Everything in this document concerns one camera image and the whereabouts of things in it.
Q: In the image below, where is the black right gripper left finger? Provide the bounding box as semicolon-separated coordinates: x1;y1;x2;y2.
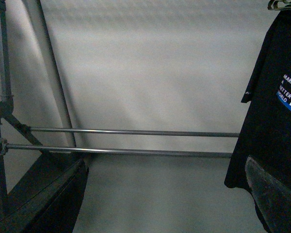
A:
0;154;88;233

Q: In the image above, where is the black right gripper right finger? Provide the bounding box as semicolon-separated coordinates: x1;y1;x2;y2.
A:
245;156;291;233

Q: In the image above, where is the olive clothes hanger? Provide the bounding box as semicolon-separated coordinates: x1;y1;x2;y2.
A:
267;0;291;11

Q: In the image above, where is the black printed t-shirt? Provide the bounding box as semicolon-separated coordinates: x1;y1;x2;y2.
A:
224;9;291;233

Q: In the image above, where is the grey curved pipe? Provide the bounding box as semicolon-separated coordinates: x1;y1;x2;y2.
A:
26;0;77;148

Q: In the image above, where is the lower metal rack rail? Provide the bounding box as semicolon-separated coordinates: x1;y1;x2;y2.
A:
1;143;232;158

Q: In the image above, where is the metal rack rail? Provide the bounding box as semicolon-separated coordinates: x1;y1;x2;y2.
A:
29;127;239;138
1;143;232;158

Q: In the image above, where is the metal rack upright frame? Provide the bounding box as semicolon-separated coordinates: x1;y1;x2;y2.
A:
0;0;42;219

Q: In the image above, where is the upper metal rack rail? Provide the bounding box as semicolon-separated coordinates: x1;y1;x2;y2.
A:
29;127;239;138

